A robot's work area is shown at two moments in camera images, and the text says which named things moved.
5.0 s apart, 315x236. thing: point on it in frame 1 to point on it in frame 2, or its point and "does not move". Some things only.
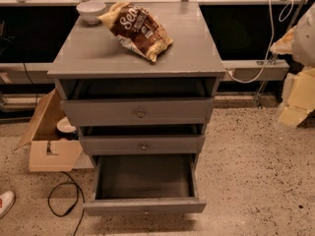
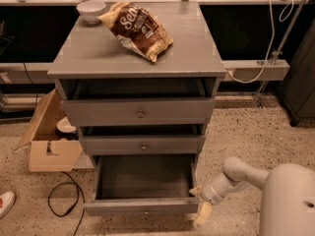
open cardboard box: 47,152 does not move
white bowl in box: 65,126 does not move
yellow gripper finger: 285,44 to 196,191
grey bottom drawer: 146,184 does not move
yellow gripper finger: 301,100 to 206,211
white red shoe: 6,203 does not move
